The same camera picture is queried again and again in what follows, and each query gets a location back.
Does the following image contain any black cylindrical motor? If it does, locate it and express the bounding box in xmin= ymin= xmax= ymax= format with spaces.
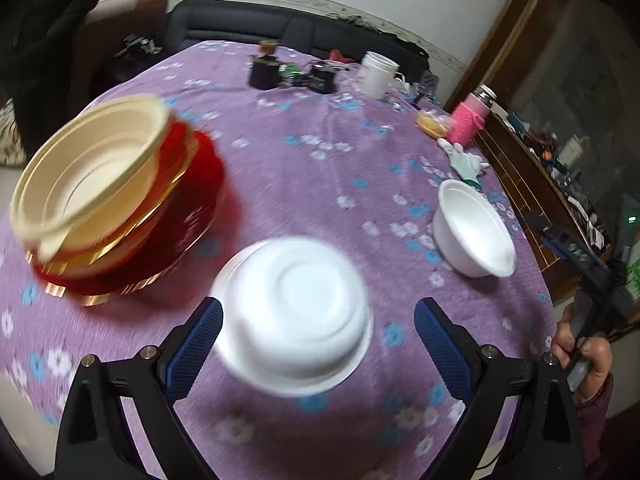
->
xmin=307 ymin=60 xmax=338 ymax=95

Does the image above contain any round biscuit in plastic bag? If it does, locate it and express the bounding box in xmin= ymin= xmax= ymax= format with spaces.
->
xmin=417 ymin=110 xmax=453 ymax=139

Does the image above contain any black sofa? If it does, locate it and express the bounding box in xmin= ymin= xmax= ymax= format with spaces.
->
xmin=162 ymin=0 xmax=431 ymax=78

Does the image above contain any red plate with gold rim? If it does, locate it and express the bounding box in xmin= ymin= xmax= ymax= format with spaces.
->
xmin=31 ymin=130 xmax=227 ymax=309
xmin=150 ymin=119 xmax=197 ymax=181

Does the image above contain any white foam bowl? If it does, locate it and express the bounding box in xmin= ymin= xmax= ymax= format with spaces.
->
xmin=431 ymin=178 xmax=517 ymax=279
xmin=210 ymin=236 xmax=375 ymax=398

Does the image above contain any person's right forearm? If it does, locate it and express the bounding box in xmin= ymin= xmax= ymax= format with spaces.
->
xmin=574 ymin=374 xmax=617 ymax=473

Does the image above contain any white plastic bottle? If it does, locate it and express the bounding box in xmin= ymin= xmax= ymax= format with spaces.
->
xmin=557 ymin=135 xmax=591 ymax=168

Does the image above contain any wooden cabinet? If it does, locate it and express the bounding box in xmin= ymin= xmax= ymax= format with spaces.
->
xmin=442 ymin=0 xmax=640 ymax=311

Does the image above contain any purple floral tablecloth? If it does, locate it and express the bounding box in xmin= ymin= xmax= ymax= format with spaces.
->
xmin=0 ymin=40 xmax=561 ymax=480

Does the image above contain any person's right hand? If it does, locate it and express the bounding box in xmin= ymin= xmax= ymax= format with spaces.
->
xmin=552 ymin=305 xmax=613 ymax=403

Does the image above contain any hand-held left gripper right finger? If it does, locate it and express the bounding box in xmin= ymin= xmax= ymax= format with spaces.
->
xmin=414 ymin=296 xmax=586 ymax=480

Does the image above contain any white plastic tub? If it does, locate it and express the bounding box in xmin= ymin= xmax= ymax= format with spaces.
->
xmin=357 ymin=51 xmax=400 ymax=100

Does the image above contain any bottle with pink sleeve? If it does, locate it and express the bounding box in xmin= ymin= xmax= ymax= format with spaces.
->
xmin=446 ymin=85 xmax=498 ymax=146

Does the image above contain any dark hanging cloth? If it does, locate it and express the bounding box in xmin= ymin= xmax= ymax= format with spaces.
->
xmin=0 ymin=0 xmax=106 ymax=146

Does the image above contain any dark motor with brown wheel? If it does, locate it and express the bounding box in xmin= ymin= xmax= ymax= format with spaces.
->
xmin=249 ymin=40 xmax=282 ymax=91

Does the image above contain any cream plastic bowl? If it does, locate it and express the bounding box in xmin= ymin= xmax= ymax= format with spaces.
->
xmin=30 ymin=105 xmax=176 ymax=266
xmin=9 ymin=94 xmax=173 ymax=263

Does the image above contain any white glove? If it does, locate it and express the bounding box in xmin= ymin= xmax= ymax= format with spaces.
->
xmin=437 ymin=140 xmax=488 ymax=191

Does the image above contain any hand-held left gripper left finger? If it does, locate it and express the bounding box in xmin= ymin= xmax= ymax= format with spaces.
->
xmin=52 ymin=296 xmax=224 ymax=480

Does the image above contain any brown chair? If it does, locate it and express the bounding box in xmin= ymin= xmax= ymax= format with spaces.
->
xmin=67 ymin=0 xmax=168 ymax=111

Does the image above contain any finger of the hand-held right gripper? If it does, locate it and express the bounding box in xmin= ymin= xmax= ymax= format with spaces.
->
xmin=525 ymin=210 xmax=586 ymax=266

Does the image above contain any small black device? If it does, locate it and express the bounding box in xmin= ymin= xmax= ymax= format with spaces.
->
xmin=115 ymin=34 xmax=163 ymax=58

